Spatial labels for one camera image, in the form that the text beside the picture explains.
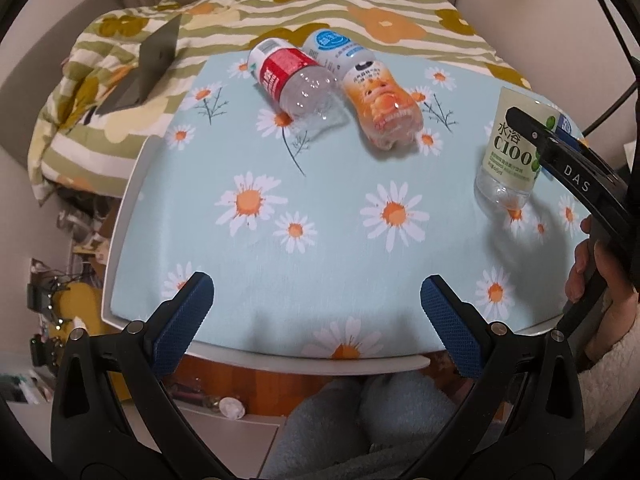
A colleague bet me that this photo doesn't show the grey fleece pants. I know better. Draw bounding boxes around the grey fleece pants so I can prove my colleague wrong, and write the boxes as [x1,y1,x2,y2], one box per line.
[260,369,478,480]

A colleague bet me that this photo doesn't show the person's right forearm white sleeve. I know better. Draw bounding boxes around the person's right forearm white sleeve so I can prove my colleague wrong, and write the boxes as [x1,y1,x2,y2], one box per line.
[575,292,640,461]

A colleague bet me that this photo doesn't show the blue daisy print tablecloth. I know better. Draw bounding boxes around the blue daisy print tablecloth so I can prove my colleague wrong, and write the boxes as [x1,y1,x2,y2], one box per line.
[109,51,603,361]

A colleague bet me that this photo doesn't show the clear bottle red label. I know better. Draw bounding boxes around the clear bottle red label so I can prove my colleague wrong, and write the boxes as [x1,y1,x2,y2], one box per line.
[247,38,337,120]

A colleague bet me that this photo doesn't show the orange printed plastic bottle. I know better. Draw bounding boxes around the orange printed plastic bottle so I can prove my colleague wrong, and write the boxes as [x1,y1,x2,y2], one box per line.
[302,30,426,151]

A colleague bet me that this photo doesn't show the white table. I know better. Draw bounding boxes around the white table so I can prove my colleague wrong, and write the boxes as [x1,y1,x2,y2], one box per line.
[100,135,608,378]

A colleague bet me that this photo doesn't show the dark laptop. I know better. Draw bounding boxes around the dark laptop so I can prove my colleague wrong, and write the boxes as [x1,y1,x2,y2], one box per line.
[94,12,183,116]

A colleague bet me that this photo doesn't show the black cable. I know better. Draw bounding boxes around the black cable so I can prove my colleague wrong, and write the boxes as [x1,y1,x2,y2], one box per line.
[582,80,640,136]
[585,0,640,78]

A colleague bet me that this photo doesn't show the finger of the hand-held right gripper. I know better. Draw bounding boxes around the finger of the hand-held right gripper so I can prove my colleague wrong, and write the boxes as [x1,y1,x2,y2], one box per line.
[507,106,603,206]
[554,114,623,173]

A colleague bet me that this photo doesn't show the small white round object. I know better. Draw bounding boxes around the small white round object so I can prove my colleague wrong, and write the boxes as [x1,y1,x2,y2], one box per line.
[218,397,246,421]

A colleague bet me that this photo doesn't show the person's right hand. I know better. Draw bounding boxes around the person's right hand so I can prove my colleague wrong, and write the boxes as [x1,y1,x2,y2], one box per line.
[564,214,638,331]

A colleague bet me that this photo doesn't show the striped floral blanket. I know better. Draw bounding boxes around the striped floral blanket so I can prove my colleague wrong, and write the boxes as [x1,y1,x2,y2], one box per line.
[31,0,532,206]

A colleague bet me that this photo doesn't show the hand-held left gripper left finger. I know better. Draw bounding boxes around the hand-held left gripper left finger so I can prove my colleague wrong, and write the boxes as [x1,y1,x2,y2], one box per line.
[50,271,221,480]

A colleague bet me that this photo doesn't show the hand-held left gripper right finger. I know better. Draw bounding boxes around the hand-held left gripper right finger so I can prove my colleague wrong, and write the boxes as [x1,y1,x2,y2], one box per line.
[400,275,585,480]

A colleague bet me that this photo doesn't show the yellow bag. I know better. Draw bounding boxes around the yellow bag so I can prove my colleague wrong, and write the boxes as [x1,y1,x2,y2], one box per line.
[47,280,113,341]

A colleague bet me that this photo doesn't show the clear bottle green white label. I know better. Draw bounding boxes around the clear bottle green white label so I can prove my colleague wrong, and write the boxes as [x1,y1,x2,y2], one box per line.
[474,86,563,211]

